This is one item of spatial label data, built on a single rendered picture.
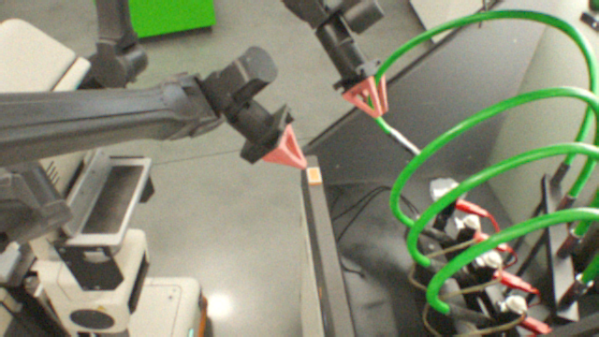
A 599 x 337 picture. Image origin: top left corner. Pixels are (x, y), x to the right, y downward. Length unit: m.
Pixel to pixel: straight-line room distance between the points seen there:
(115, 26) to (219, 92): 0.39
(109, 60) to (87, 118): 0.53
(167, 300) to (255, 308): 0.43
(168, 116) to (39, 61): 0.35
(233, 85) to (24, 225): 0.32
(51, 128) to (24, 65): 0.41
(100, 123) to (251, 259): 1.67
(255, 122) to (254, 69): 0.10
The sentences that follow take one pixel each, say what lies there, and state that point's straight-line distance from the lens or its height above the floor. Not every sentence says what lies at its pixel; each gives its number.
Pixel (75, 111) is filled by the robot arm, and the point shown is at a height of 1.46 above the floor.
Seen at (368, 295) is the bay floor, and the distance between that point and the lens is 0.99.
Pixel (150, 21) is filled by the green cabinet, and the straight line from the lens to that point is 3.95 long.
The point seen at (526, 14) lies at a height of 1.42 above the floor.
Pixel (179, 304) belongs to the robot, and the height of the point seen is 0.28.
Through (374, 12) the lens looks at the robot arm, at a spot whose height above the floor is 1.38.
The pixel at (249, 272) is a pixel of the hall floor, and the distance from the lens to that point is 2.01.
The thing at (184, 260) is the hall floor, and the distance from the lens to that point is 2.10.
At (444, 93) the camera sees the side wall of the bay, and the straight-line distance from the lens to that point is 1.09.
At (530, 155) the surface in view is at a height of 1.34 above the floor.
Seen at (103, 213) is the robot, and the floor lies 1.04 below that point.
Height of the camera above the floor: 1.67
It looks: 43 degrees down
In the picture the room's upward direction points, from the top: straight up
